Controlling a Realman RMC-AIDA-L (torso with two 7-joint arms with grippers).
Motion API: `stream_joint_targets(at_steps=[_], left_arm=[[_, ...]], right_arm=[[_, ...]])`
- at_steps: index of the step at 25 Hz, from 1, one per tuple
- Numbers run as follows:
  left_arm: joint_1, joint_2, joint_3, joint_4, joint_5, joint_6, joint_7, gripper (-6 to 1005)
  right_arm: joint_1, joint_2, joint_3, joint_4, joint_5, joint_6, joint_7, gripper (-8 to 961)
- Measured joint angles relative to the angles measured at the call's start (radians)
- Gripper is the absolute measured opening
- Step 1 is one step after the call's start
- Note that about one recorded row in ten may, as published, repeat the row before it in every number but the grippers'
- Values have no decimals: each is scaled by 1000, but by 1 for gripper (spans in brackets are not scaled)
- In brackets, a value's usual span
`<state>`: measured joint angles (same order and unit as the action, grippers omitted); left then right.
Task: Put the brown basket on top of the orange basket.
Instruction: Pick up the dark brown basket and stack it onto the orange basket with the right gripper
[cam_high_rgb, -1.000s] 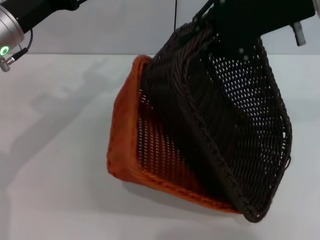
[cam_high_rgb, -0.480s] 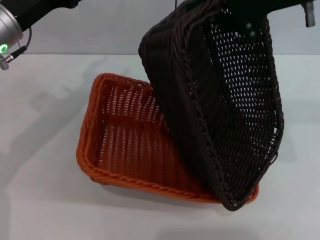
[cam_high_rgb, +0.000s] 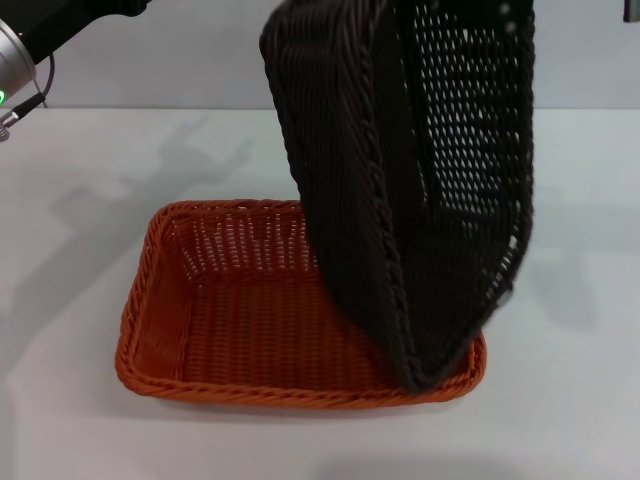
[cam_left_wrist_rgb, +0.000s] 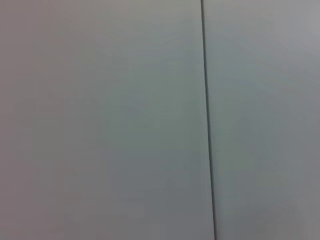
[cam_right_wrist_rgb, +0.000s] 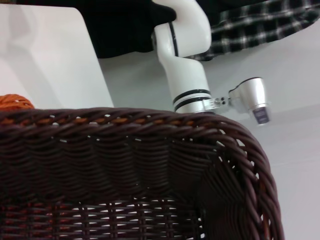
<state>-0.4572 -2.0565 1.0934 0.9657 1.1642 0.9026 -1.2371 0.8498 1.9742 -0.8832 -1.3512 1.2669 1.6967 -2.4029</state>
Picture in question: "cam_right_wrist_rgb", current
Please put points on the orange woven basket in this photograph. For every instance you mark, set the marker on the orange woven basket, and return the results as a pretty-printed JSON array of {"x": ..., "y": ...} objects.
[{"x": 15, "y": 102}]

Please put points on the black cloth sleeve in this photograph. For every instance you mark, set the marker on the black cloth sleeve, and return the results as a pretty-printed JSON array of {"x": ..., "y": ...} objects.
[{"x": 120, "y": 27}]

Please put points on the black white plaid cloth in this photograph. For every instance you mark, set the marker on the black white plaid cloth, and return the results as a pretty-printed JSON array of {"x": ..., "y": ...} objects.
[{"x": 250, "y": 30}]

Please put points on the dark brown woven basket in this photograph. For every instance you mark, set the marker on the dark brown woven basket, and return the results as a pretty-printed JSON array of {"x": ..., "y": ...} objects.
[{"x": 125, "y": 162}]

